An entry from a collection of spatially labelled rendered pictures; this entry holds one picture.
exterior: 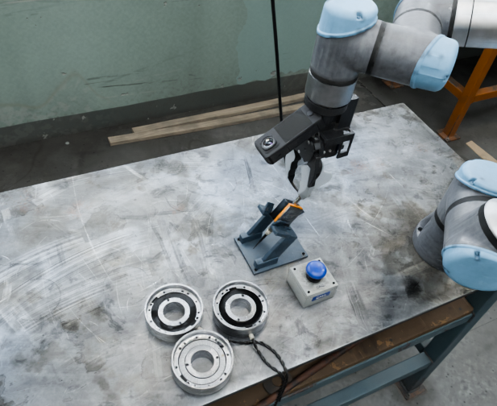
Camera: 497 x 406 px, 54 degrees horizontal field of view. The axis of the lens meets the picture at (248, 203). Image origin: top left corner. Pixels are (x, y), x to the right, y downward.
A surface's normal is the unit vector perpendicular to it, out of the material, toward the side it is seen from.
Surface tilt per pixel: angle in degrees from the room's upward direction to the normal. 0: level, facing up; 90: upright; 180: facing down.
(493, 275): 97
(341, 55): 94
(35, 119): 90
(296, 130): 32
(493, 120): 0
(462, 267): 97
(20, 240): 0
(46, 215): 0
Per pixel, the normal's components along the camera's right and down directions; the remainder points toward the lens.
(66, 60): 0.42, 0.69
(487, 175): 0.14, -0.76
